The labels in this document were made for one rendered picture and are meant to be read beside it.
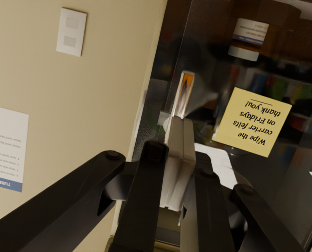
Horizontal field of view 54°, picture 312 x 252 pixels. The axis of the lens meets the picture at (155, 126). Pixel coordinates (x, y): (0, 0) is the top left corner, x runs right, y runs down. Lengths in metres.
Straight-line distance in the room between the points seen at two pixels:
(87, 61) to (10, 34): 0.23
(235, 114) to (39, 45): 0.65
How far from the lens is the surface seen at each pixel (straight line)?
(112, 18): 0.85
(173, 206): 0.16
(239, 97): 0.40
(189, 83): 0.34
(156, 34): 0.40
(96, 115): 0.90
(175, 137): 0.17
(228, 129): 0.41
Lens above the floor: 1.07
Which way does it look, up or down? 19 degrees up
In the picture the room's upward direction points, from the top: 166 degrees counter-clockwise
